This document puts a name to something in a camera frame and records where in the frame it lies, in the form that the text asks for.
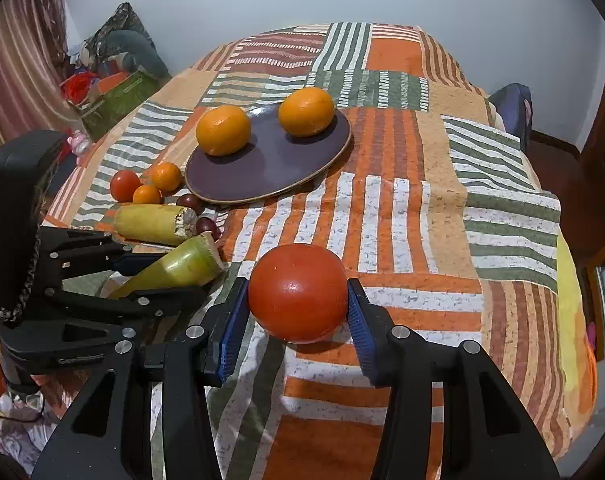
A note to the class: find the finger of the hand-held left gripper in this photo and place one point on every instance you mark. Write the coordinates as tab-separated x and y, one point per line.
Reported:
102	332
132	263

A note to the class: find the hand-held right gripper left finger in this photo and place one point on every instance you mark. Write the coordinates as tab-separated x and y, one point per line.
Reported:
231	332

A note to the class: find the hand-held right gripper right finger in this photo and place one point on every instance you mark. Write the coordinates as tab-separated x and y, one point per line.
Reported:
361	332

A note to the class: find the green cut gourd piece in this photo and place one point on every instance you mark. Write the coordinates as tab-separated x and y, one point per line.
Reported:
182	265

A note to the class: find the large red tomato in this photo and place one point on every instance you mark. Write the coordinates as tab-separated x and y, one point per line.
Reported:
297	292

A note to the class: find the yellow corn cob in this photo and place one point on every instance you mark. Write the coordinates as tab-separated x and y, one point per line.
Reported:
147	222

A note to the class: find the small tangerine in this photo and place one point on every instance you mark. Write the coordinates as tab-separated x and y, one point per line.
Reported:
166	176
147	195

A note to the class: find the small red tomato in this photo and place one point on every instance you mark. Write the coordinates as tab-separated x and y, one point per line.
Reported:
125	185

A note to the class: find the dark red plum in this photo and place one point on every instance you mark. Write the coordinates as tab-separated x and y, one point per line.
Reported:
190	203
208	227

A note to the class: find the pink toy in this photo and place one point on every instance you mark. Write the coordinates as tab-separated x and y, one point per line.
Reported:
78	143

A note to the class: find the striped patchwork blanket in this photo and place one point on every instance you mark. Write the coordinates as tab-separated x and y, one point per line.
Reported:
407	220

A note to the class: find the striped pink curtain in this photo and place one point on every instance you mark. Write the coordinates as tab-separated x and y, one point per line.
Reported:
17	70

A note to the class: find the red cloth bundle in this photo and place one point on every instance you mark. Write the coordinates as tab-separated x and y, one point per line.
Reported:
78	86

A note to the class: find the green cardboard box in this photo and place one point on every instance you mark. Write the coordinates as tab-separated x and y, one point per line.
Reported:
120	95

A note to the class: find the large orange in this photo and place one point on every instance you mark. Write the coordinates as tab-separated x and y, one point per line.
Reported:
223	130
306	111

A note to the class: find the dark purple plate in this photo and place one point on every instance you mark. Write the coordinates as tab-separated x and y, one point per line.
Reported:
267	165

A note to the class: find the yellow bed sheet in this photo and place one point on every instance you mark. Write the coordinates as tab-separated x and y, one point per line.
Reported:
572	320

